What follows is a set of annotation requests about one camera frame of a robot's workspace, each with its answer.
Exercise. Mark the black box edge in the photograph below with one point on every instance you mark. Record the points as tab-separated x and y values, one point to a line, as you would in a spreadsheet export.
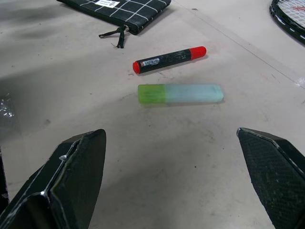
3	181

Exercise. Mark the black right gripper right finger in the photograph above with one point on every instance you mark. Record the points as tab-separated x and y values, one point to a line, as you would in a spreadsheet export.
274	171

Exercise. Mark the black marker with red cap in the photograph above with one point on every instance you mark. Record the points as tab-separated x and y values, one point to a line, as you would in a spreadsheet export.
166	59

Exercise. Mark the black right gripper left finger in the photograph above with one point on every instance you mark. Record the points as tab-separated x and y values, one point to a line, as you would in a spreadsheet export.
69	181

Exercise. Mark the black badminton racket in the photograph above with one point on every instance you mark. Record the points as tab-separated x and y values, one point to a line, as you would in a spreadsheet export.
289	19

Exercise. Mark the black white-checked pencil case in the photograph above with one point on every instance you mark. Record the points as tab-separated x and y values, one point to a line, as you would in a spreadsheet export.
119	12

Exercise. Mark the green and blue highlighter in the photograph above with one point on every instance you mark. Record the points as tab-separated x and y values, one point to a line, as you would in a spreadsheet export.
178	93

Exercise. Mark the clear crumpled plastic wrap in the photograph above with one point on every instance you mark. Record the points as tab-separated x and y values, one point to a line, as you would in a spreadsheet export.
7	114

